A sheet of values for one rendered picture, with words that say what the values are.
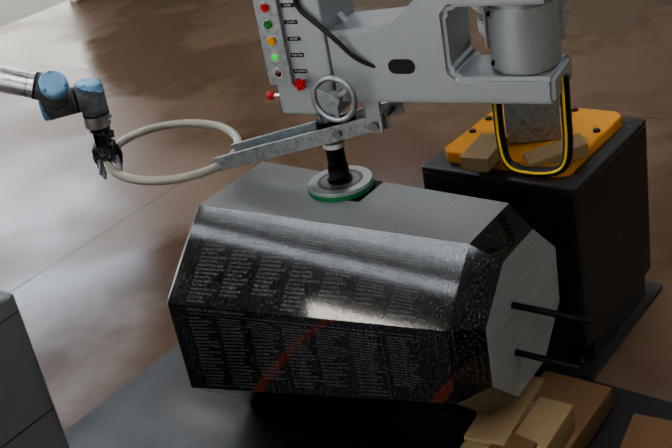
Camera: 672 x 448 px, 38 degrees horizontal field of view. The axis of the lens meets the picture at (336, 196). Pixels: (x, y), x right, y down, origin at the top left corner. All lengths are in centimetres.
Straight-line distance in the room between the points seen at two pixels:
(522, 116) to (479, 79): 72
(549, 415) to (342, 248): 82
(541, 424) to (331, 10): 140
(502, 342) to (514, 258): 24
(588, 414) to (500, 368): 51
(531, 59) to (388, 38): 41
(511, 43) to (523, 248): 61
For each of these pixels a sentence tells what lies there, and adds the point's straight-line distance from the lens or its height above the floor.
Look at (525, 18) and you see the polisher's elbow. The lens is 267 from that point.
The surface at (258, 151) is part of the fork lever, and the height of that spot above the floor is 99.
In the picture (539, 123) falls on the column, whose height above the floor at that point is 85.
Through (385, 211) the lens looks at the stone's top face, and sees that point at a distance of 301.
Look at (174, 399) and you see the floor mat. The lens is 386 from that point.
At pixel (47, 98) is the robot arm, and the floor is 129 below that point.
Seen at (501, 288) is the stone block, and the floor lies 71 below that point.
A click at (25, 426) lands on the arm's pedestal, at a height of 43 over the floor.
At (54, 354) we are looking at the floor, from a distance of 442.
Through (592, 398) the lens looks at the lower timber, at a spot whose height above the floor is 10.
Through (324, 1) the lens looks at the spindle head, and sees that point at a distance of 289.
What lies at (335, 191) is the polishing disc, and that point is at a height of 87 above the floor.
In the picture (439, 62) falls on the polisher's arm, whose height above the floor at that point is 131.
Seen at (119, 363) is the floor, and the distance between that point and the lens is 420.
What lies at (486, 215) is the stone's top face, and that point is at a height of 85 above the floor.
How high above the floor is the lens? 221
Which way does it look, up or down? 26 degrees down
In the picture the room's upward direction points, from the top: 11 degrees counter-clockwise
